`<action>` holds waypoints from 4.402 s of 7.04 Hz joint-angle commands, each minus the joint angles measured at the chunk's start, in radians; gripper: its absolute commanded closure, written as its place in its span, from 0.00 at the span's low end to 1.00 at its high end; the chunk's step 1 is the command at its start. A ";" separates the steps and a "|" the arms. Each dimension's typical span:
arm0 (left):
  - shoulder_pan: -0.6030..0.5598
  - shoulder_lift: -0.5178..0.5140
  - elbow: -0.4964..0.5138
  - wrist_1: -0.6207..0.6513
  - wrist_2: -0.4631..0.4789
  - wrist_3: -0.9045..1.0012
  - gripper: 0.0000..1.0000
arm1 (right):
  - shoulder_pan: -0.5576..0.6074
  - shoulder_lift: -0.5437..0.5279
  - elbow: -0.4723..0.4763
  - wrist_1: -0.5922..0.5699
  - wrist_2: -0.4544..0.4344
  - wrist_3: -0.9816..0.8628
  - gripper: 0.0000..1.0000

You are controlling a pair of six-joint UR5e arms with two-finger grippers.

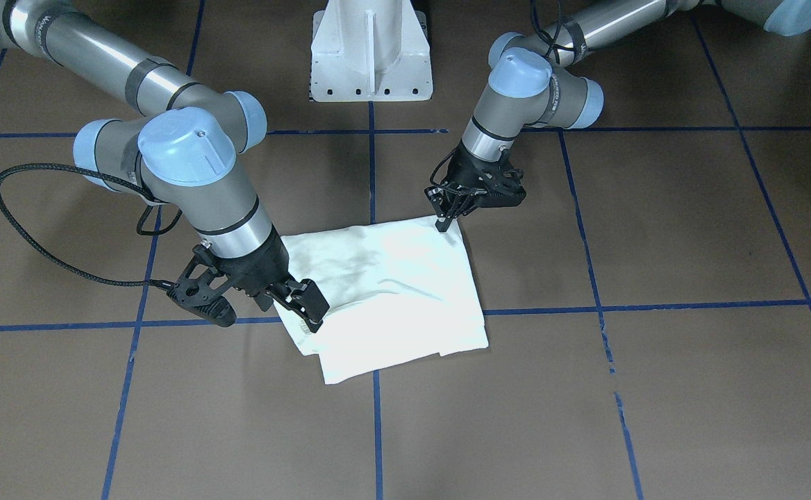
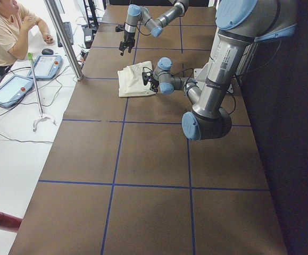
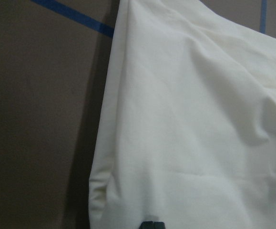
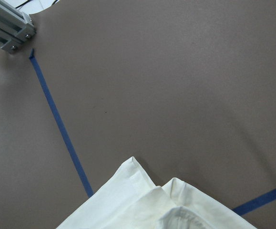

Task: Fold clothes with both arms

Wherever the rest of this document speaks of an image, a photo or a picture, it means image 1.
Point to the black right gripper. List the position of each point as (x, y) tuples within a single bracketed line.
[(261, 267)]

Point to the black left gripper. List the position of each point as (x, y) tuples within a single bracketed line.
[(462, 171)]

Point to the cream cat print t-shirt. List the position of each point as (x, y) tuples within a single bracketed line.
[(397, 292)]

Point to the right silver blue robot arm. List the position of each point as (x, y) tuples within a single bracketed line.
[(182, 150)]

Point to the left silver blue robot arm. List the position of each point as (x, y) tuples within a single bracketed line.
[(530, 87)]

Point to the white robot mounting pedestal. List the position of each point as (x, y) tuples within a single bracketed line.
[(370, 51)]

